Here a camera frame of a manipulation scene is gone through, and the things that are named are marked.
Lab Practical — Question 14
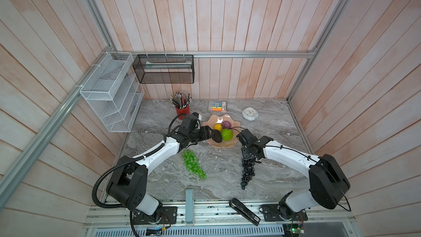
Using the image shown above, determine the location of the beige wavy fruit bowl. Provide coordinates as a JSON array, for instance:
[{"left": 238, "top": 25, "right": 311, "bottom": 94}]
[{"left": 202, "top": 114, "right": 242, "bottom": 149}]

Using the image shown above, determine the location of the dark fake avocado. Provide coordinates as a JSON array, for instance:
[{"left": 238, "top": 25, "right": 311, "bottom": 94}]
[{"left": 210, "top": 129, "right": 223, "bottom": 143}]

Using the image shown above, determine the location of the yellow fake lemon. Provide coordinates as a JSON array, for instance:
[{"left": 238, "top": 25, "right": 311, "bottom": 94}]
[{"left": 214, "top": 124, "right": 223, "bottom": 132}]

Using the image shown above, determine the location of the dark purple fake grape bunch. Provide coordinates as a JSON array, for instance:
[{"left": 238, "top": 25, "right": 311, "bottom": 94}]
[{"left": 240, "top": 158, "right": 255, "bottom": 190}]

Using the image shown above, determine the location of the green bumpy fake fruit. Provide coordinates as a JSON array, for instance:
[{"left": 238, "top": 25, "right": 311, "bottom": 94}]
[{"left": 221, "top": 128, "right": 234, "bottom": 141}]

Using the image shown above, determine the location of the purple fake fruit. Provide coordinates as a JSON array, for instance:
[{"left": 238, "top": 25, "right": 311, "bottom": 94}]
[{"left": 221, "top": 121, "right": 232, "bottom": 129}]

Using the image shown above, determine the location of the green fake grape bunch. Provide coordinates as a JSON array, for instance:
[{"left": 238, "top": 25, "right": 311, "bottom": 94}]
[{"left": 183, "top": 150, "right": 207, "bottom": 180}]

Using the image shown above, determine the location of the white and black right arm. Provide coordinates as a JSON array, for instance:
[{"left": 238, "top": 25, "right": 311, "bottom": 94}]
[{"left": 237, "top": 129, "right": 350, "bottom": 220}]

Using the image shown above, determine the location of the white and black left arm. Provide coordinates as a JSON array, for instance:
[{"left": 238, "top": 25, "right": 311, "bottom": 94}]
[{"left": 106, "top": 113, "right": 213, "bottom": 217}]

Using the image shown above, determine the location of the red metal pencil bucket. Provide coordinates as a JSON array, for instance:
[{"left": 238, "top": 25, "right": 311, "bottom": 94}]
[{"left": 175, "top": 105, "right": 190, "bottom": 120}]

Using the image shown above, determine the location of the highlighter pack in plastic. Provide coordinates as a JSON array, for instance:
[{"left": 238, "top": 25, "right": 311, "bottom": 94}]
[{"left": 208, "top": 101, "right": 228, "bottom": 113}]

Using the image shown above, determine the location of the bundle of coloured pencils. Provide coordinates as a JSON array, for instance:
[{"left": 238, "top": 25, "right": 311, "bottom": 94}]
[{"left": 170, "top": 91, "right": 192, "bottom": 109}]

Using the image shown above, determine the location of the white round alarm clock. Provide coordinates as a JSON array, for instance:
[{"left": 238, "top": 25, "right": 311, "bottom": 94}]
[{"left": 242, "top": 107, "right": 259, "bottom": 121}]

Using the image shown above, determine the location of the black stapler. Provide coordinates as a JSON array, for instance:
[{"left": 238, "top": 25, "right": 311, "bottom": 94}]
[{"left": 229, "top": 198, "right": 261, "bottom": 226}]

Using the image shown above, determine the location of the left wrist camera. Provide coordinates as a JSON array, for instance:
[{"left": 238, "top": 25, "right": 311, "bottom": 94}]
[{"left": 192, "top": 112, "right": 202, "bottom": 121}]

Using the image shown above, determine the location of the black corrugated cable hose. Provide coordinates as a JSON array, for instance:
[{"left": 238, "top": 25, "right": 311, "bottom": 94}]
[{"left": 91, "top": 113, "right": 188, "bottom": 210}]

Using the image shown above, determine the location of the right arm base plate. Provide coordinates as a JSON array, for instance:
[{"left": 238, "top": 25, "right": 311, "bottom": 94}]
[{"left": 259, "top": 204, "right": 308, "bottom": 222}]

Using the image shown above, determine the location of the grey metal bracket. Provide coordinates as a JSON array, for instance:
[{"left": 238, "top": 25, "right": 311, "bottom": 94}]
[{"left": 185, "top": 189, "right": 195, "bottom": 226}]

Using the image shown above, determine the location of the black wire mesh basket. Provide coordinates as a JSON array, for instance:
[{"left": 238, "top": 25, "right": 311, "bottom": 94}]
[{"left": 133, "top": 54, "right": 195, "bottom": 84}]

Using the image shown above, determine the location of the white wire mesh shelf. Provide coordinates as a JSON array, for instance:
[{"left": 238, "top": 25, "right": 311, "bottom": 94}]
[{"left": 80, "top": 52, "right": 145, "bottom": 133}]

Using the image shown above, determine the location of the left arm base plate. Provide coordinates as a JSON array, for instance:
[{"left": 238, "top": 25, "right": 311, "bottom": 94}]
[{"left": 130, "top": 206, "right": 178, "bottom": 226}]

